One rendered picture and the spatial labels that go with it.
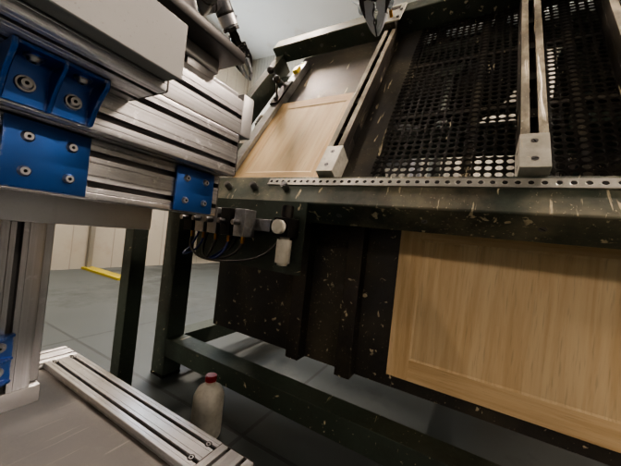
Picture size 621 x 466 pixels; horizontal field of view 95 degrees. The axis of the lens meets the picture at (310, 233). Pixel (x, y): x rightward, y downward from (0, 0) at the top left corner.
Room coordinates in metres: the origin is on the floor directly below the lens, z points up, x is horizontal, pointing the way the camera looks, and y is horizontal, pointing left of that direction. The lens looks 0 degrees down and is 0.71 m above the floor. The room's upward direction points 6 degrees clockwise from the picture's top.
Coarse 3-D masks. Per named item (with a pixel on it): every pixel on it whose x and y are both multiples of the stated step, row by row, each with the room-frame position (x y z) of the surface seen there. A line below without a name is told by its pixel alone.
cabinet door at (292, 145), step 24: (336, 96) 1.31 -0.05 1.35; (288, 120) 1.35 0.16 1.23; (312, 120) 1.27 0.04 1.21; (336, 120) 1.19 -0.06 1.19; (264, 144) 1.29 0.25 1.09; (288, 144) 1.22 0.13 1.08; (312, 144) 1.16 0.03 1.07; (240, 168) 1.24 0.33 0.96; (264, 168) 1.18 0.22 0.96; (288, 168) 1.12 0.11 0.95; (312, 168) 1.06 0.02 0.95
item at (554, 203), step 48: (240, 192) 1.08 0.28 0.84; (288, 192) 0.98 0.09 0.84; (336, 192) 0.89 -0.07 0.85; (384, 192) 0.82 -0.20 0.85; (432, 192) 0.76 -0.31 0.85; (480, 192) 0.71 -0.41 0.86; (528, 192) 0.66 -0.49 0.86; (576, 192) 0.62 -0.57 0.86; (528, 240) 0.70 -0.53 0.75; (576, 240) 0.64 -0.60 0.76
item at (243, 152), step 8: (304, 64) 1.63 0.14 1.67; (304, 72) 1.62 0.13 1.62; (288, 80) 1.57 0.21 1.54; (296, 80) 1.56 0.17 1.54; (288, 88) 1.51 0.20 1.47; (296, 88) 1.57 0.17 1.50; (288, 96) 1.52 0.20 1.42; (272, 104) 1.46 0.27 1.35; (280, 104) 1.46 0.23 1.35; (272, 112) 1.41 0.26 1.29; (264, 120) 1.39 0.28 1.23; (256, 128) 1.37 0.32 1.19; (264, 128) 1.37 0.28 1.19; (256, 136) 1.33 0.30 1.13; (248, 144) 1.30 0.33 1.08; (240, 152) 1.29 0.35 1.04; (248, 152) 1.29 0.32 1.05; (240, 160) 1.26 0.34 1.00
